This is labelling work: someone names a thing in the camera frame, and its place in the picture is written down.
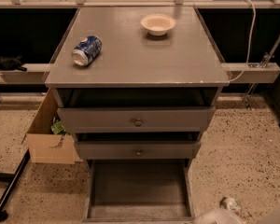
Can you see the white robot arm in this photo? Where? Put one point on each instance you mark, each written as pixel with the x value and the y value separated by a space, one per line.
pixel 272 218

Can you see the grey top drawer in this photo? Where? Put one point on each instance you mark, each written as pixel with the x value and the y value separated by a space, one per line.
pixel 136 119

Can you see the grey bottom drawer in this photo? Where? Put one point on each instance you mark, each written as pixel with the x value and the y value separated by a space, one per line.
pixel 139 192

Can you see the grey drawer cabinet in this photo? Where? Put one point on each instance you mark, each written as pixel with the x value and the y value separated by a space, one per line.
pixel 137 69

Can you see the blue soda can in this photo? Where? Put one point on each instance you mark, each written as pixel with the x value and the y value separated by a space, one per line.
pixel 87 50

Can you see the metal support strut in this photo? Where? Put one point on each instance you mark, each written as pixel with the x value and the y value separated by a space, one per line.
pixel 267 56

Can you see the green snack bag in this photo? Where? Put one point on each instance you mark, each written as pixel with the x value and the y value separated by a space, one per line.
pixel 57 127

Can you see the cardboard box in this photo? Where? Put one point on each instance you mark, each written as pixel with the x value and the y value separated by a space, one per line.
pixel 44 145

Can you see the white paper bowl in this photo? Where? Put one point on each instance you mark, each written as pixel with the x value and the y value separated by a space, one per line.
pixel 158 24

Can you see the black object on ledge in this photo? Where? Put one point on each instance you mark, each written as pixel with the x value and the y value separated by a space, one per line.
pixel 10 63

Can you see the black floor rail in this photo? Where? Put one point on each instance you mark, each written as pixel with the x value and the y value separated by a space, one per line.
pixel 11 181

